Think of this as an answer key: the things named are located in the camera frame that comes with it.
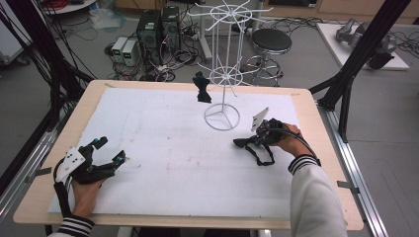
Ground person's right hand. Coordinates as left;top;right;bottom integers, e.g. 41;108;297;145
273;121;314;158

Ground round white table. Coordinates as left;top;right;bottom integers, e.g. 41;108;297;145
42;0;99;16

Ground white wire display rack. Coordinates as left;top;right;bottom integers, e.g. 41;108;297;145
186;0;275;132

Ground grey robot on platform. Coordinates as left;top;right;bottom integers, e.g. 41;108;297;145
334;17;399;70

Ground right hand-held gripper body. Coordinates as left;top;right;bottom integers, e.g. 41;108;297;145
250;107;289;146

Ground computer towers on floor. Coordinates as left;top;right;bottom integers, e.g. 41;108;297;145
104;23;206;83

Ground black round stool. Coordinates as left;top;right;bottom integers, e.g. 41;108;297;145
244;28;293;88

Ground black bow tie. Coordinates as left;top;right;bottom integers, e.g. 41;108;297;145
232;135;277;167
192;70;212;105

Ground person's left hand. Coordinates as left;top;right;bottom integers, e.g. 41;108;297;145
69;177;106;219

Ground black metal frame post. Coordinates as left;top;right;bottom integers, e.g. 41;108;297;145
308;0;413;143
0;0;96;196

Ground black computer tower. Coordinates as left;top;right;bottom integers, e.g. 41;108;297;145
160;5;182;54
135;9;163;66

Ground clear plastic bag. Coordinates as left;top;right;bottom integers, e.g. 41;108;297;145
88;7;126;32

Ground metal table clip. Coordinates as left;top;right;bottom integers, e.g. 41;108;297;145
25;166;53;184
336;180;361;195

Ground wooden table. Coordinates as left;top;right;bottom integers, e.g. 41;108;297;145
13;79;365;231

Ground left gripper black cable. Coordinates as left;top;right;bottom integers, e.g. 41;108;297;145
52;157;74;219

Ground white foam mat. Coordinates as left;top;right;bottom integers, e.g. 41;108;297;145
47;87;302;221

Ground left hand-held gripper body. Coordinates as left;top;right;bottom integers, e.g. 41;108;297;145
54;143;117;186

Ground aluminium rail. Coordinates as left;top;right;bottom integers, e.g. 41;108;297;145
316;100;390;237
0;107;74;220

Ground white floor platform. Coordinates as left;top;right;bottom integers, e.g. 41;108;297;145
315;22;411;71

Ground grey bench power supply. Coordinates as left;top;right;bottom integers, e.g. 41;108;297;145
121;39;142;67
111;36;128;63

